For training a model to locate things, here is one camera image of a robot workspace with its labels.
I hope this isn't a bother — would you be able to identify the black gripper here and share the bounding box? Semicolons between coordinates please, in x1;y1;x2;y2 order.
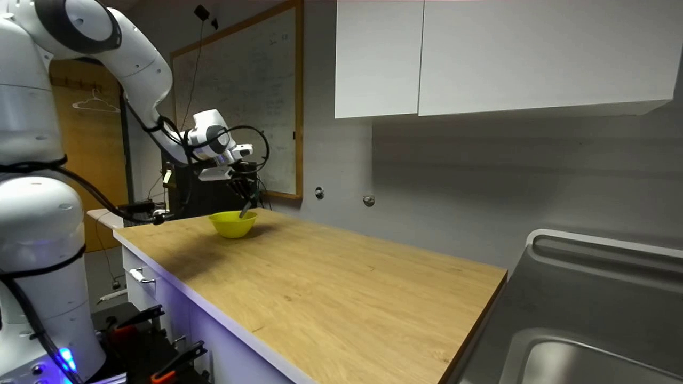
226;163;261;211

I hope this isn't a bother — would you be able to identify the yellow plastic bowl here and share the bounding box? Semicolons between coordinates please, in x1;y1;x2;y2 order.
208;209;261;241

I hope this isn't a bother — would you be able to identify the black computer case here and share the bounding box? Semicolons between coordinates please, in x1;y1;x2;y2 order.
161;148;261;219

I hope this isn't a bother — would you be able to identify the white counter base cabinet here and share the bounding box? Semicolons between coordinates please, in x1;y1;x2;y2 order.
115;241;316;384

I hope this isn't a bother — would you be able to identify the orange wooden door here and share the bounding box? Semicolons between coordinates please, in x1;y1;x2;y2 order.
49;57;133;254

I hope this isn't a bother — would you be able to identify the black and orange clamp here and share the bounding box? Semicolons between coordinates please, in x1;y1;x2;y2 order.
148;339;209;384
102;304;166;343

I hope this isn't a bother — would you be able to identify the stainless steel sink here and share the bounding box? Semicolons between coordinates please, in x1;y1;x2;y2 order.
446;226;683;384

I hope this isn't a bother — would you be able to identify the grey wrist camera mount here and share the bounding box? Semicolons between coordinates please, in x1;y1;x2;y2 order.
195;165;235;184

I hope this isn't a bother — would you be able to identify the black counter clamp mount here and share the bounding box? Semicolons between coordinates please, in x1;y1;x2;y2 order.
113;201;175;228

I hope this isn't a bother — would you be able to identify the whiteboard with wooden frame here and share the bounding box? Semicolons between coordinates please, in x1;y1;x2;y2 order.
169;0;307;209

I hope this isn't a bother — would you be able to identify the silver drawer handle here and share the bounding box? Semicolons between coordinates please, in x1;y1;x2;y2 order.
128;266;157;288

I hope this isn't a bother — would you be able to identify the wire clothes hanger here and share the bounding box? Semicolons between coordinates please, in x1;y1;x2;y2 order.
71;89;124;117

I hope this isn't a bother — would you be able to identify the small black wall device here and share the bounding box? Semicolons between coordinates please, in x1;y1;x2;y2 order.
193;2;222;32

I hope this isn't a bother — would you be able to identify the white wall cabinet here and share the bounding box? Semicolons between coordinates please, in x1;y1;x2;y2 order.
333;0;683;122

